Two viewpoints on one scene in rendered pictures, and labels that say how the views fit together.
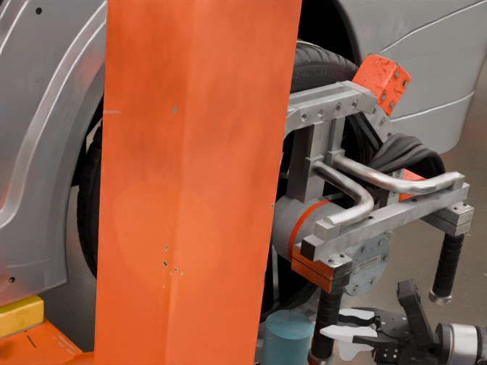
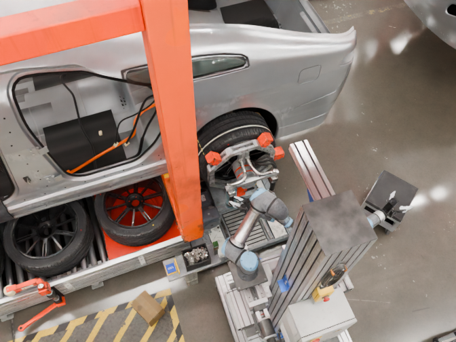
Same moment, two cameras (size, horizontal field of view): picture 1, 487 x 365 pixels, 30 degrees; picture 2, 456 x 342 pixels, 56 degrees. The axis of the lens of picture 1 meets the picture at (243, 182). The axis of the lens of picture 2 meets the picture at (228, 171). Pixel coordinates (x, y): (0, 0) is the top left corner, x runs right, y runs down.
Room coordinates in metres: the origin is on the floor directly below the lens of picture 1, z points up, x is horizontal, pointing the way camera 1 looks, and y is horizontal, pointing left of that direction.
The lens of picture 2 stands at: (-0.10, -0.67, 3.73)
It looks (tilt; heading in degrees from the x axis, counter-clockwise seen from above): 60 degrees down; 22
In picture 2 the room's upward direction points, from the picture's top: 3 degrees clockwise
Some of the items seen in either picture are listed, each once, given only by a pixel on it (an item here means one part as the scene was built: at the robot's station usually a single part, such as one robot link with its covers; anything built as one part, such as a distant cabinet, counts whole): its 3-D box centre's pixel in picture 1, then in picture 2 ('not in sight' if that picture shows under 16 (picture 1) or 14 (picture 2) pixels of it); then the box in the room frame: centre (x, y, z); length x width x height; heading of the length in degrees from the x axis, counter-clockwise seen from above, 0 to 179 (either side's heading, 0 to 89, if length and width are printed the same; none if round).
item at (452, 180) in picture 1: (397, 153); (260, 162); (1.53, -0.27, 1.03); 0.19 x 0.18 x 0.11; 45
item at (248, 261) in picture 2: not in sight; (248, 262); (0.81, -0.48, 0.98); 0.13 x 0.12 x 0.14; 75
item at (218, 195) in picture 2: not in sight; (231, 180); (1.67, 0.00, 0.32); 0.40 x 0.30 x 0.28; 135
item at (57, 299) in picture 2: not in sight; (51, 294); (0.17, 0.87, 0.30); 0.09 x 0.05 x 0.50; 135
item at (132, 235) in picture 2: not in sight; (136, 205); (1.08, 0.63, 0.39); 0.66 x 0.66 x 0.24
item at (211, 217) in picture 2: not in sight; (203, 207); (1.36, 0.12, 0.26); 0.42 x 0.18 x 0.35; 45
